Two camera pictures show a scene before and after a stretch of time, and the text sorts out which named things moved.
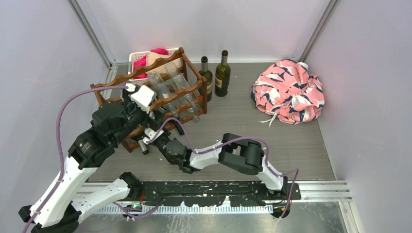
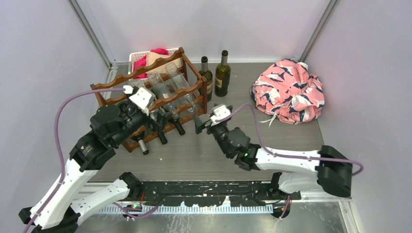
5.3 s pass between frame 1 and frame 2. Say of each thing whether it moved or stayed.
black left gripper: stayed
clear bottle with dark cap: moved
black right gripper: moved
